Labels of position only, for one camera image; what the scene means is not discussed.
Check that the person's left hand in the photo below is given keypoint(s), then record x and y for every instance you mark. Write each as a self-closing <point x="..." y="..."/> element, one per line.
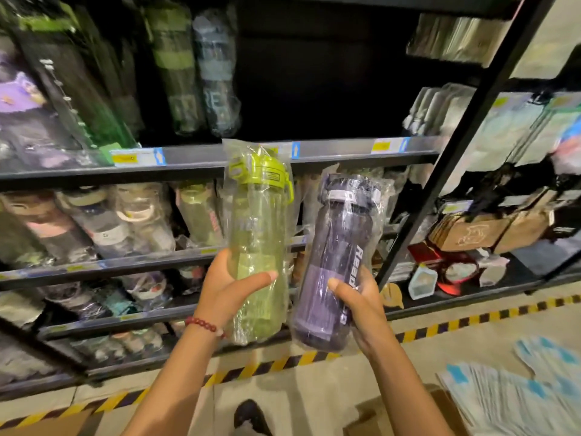
<point x="218" y="299"/>

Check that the person's right hand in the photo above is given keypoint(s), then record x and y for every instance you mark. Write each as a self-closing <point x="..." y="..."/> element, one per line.
<point x="367" y="317"/>

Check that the dark purple bottle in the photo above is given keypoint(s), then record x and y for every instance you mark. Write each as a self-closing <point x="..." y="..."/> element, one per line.
<point x="331" y="249"/>

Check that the green lid bottle pink handle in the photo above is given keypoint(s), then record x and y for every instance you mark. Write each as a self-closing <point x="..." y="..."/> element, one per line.
<point x="18" y="254"/>
<point x="199" y="213"/>

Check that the yellow-green bottle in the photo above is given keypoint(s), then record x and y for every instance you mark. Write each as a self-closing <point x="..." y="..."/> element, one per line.
<point x="256" y="213"/>

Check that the black metal store shelving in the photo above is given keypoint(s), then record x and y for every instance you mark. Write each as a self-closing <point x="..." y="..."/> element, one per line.
<point x="195" y="156"/>

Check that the light blue bottle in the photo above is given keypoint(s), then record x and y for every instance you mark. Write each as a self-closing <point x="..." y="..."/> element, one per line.
<point x="218" y="72"/>

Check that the green banded bottle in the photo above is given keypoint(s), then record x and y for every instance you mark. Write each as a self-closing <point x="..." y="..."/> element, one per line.
<point x="174" y="63"/>

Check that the purple cartoon bottle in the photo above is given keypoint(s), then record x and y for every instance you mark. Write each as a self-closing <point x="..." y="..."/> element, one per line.
<point x="22" y="99"/>

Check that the person's right forearm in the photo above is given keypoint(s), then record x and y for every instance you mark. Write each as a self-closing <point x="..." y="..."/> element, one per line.
<point x="404" y="395"/>

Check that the person's left forearm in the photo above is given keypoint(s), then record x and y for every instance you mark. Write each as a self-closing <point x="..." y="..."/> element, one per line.
<point x="172" y="390"/>

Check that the person's black left shoe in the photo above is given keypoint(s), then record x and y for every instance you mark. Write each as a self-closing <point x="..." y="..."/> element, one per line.
<point x="252" y="417"/>

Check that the tan bear shaped item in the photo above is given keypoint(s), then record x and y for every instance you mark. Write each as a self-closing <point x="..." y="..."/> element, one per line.
<point x="392" y="295"/>

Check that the stack of clear plastic packs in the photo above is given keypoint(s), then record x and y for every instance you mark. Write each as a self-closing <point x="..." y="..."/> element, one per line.
<point x="401" y="271"/>

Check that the white blue framed mirror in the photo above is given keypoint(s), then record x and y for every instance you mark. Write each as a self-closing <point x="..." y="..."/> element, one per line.
<point x="423" y="281"/>

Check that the red round mirror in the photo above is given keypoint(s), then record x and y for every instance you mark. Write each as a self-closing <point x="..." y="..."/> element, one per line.
<point x="447" y="288"/>

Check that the brown tote bag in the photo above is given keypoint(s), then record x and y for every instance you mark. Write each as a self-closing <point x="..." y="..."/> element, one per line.
<point x="467" y="233"/>
<point x="526" y="231"/>

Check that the white oval mirror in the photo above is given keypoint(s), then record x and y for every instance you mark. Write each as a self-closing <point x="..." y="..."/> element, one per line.
<point x="492" y="274"/>

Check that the yellow white price label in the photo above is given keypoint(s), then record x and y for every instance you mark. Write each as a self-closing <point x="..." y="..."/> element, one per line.
<point x="500" y="102"/>
<point x="456" y="207"/>
<point x="295" y="150"/>
<point x="136" y="157"/>
<point x="390" y="145"/>

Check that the pile of white blue sheets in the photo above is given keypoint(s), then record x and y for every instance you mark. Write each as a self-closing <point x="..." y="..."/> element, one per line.
<point x="499" y="399"/>

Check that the black hanging bags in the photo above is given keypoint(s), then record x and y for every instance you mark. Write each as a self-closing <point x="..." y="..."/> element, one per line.
<point x="494" y="186"/>

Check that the grey flat pack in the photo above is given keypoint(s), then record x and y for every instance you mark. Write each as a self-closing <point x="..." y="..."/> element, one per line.
<point x="544" y="258"/>

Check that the white hanging cloth packs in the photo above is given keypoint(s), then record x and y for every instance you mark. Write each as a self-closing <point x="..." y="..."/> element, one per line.
<point x="431" y="108"/>

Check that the row of hanging pastel pouches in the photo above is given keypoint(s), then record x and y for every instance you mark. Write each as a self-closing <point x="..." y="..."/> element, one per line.
<point x="508" y="131"/>

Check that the blue pink fluffy sponges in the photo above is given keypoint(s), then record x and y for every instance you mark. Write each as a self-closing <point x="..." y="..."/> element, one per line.
<point x="569" y="149"/>

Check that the rows of shiny tan packs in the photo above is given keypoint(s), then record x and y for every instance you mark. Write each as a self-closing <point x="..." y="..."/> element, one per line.
<point x="454" y="40"/>

